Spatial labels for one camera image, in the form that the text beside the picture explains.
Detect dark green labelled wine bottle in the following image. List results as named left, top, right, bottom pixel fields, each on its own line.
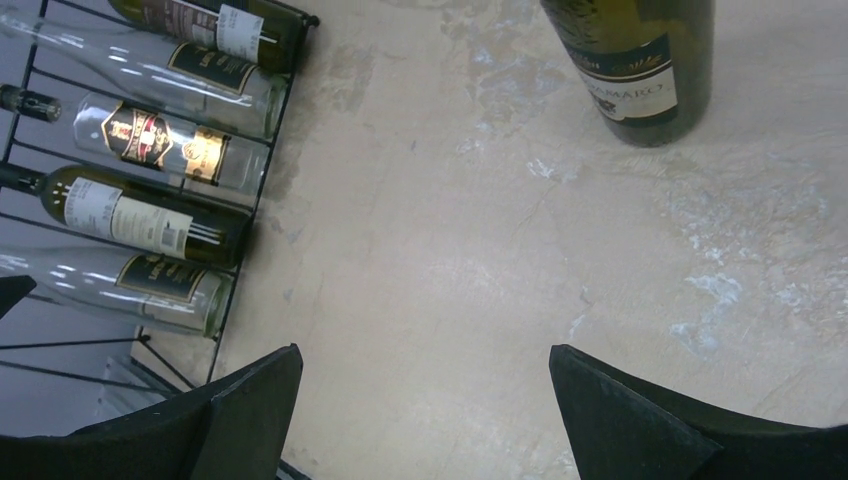
left=110, top=0, right=306, bottom=74

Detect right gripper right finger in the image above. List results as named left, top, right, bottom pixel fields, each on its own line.
left=549, top=344, right=847, bottom=479

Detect aluminium frame rail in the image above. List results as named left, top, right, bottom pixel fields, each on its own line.
left=93, top=351, right=196, bottom=423

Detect black wire wine rack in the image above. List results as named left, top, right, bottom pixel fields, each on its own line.
left=0, top=0, right=321, bottom=399

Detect square clear liquor bottle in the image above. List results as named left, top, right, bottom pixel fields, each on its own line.
left=1, top=84, right=270, bottom=196

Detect clear wine bottle dark label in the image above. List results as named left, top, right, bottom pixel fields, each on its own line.
left=1, top=2, right=286, bottom=140

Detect dark green bottle back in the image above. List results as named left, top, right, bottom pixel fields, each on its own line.
left=541, top=0, right=716, bottom=147

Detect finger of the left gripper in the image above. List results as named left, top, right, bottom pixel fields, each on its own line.
left=0, top=275, right=37, bottom=319

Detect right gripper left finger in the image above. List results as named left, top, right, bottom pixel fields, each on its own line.
left=1, top=344, right=304, bottom=479

